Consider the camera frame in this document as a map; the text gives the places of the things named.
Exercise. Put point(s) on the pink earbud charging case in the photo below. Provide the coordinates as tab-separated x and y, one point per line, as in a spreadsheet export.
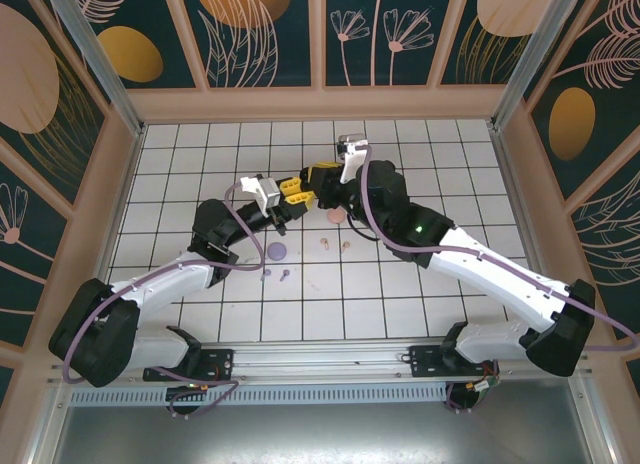
335	216

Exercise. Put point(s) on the purple earbud charging case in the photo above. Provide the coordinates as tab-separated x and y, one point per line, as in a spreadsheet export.
276	251

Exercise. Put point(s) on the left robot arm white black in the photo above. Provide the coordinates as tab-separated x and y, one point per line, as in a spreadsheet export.
160	284

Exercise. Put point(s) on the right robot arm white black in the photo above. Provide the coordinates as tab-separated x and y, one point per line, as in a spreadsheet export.
500	279

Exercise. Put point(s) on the dark panel pink flowers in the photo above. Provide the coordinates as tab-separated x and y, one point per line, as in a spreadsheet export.
380	34

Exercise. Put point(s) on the dark panel orange circle leaves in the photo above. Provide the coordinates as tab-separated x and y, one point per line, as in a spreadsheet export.
240	9

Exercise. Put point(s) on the dark panel orange oval feather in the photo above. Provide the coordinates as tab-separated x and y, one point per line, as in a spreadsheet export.
570	124
130	54

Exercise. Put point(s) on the dark panel flower outline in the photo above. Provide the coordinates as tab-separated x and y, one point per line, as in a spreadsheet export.
20	264
610	244

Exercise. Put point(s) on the dark panel pink circle leaves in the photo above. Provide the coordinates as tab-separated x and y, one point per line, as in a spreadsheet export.
25	69
500	14

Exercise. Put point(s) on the grey metal sheet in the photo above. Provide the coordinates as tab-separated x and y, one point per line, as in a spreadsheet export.
320	434

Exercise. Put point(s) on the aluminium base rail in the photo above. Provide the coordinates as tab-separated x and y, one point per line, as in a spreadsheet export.
325	359

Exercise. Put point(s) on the aluminium corner post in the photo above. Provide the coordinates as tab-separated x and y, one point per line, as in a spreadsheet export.
95	54
530	54

